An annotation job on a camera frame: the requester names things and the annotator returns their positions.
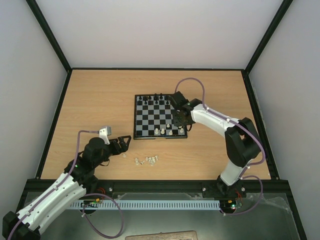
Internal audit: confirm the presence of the light blue cable duct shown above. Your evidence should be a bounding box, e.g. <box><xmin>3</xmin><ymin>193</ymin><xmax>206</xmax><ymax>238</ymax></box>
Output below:
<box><xmin>67</xmin><ymin>200</ymin><xmax>221</xmax><ymax>211</ymax></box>

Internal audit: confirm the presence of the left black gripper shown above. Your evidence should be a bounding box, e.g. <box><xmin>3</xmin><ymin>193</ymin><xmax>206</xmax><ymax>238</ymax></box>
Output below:
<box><xmin>94</xmin><ymin>135</ymin><xmax>132</xmax><ymax>167</ymax></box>

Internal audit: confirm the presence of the black chess pieces row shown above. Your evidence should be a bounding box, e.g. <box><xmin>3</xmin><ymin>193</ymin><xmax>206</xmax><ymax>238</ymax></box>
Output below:
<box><xmin>134</xmin><ymin>93</ymin><xmax>172</xmax><ymax>106</ymax></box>

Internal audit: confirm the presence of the purple cable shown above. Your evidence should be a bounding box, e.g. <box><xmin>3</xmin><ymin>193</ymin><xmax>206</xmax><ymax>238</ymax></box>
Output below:
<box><xmin>6</xmin><ymin>129</ymin><xmax>125</xmax><ymax>240</ymax></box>
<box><xmin>174</xmin><ymin>77</ymin><xmax>266</xmax><ymax>216</ymax></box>

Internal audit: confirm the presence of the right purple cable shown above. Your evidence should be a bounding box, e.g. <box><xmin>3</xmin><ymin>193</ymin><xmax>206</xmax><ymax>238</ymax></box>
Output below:
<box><xmin>174</xmin><ymin>77</ymin><xmax>266</xmax><ymax>216</ymax></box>

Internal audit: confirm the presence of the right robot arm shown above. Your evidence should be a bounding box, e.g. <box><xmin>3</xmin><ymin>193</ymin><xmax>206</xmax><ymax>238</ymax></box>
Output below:
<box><xmin>170</xmin><ymin>91</ymin><xmax>265</xmax><ymax>196</ymax></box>

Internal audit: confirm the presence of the black aluminium frame rail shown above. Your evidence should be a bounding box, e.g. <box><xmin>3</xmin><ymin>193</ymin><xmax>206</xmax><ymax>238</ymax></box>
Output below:
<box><xmin>16</xmin><ymin>178</ymin><xmax>307</xmax><ymax>240</ymax></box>

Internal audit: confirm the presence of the white chess pieces pile centre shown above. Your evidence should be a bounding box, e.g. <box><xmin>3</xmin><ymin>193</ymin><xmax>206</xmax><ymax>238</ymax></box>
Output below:
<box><xmin>145</xmin><ymin>155</ymin><xmax>159</xmax><ymax>166</ymax></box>

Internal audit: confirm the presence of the black and silver chessboard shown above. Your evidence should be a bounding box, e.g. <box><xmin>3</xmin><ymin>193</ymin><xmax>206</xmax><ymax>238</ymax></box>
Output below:
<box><xmin>133</xmin><ymin>101</ymin><xmax>188</xmax><ymax>140</ymax></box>

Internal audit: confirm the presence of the left controller board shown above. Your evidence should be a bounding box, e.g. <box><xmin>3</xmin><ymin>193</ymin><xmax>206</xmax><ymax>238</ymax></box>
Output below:
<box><xmin>79</xmin><ymin>197</ymin><xmax>104</xmax><ymax>208</ymax></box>

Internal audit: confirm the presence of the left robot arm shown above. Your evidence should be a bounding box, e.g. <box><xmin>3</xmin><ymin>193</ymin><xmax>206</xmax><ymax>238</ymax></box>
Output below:
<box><xmin>2</xmin><ymin>135</ymin><xmax>131</xmax><ymax>240</ymax></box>

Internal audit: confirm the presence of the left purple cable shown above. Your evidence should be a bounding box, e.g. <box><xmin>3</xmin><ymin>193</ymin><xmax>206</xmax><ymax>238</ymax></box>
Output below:
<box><xmin>6</xmin><ymin>129</ymin><xmax>125</xmax><ymax>240</ymax></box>

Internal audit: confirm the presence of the right green controller board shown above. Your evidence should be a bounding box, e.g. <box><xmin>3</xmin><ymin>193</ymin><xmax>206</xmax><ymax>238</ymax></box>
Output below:
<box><xmin>220</xmin><ymin>199</ymin><xmax>243</xmax><ymax>209</ymax></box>

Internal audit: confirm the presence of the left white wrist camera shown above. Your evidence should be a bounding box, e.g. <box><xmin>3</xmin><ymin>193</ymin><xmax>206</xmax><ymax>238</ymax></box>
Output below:
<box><xmin>98</xmin><ymin>125</ymin><xmax>112</xmax><ymax>145</ymax></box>

